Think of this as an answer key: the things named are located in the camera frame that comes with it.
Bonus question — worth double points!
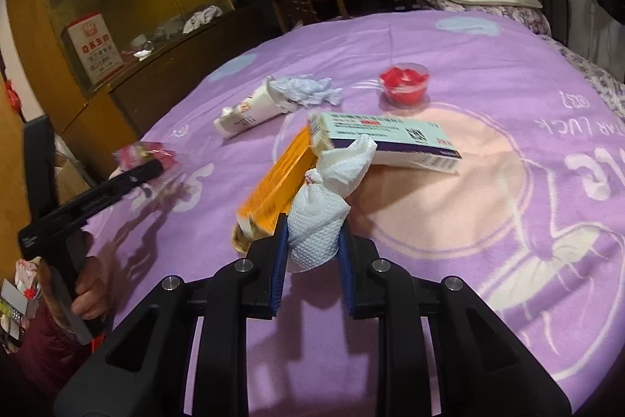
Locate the clear cup red contents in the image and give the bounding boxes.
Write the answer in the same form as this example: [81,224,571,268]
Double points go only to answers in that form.
[379,63,430,107]

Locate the wooden glass cabinet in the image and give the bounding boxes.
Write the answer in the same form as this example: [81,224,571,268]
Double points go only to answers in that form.
[6,0,278,177]

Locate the pink candy wrapper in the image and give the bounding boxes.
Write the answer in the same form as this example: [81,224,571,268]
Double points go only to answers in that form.
[113,142,178,172]

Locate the teal white medicine box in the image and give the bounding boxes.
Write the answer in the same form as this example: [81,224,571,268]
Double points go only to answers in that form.
[308,112,462,174]

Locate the orange medicine box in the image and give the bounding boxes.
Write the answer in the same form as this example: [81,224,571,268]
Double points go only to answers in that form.
[232,126,317,254]

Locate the grey tissue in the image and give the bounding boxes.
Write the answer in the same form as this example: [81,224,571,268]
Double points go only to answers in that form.
[267,75,342,108]

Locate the maroon sleeve forearm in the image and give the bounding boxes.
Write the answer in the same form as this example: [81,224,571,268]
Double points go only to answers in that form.
[1,302,92,404]

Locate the red white box in cabinet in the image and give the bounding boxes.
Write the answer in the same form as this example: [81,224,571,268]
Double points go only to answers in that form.
[61,12,124,88]

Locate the purple bed blanket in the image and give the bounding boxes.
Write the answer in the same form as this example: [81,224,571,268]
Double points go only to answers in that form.
[89,12,624,408]

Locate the left hand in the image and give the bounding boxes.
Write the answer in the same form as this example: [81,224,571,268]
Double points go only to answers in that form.
[37,229,113,325]

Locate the white tissue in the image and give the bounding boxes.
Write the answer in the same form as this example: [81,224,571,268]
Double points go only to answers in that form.
[287,134,377,273]

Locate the white paper cup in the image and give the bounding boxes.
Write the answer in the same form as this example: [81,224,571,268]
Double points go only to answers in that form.
[213,77,298,139]

